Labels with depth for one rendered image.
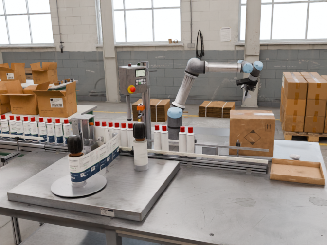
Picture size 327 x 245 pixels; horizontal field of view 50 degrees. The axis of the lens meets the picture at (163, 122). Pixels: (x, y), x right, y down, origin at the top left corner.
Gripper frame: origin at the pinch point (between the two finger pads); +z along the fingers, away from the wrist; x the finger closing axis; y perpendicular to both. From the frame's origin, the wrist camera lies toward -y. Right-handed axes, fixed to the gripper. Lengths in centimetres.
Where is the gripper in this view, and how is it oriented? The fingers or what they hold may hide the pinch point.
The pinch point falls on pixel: (241, 95)
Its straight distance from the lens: 305.1
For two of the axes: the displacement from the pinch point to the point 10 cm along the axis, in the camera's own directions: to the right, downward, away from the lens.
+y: 9.9, 1.0, 1.3
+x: -0.1, -7.5, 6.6
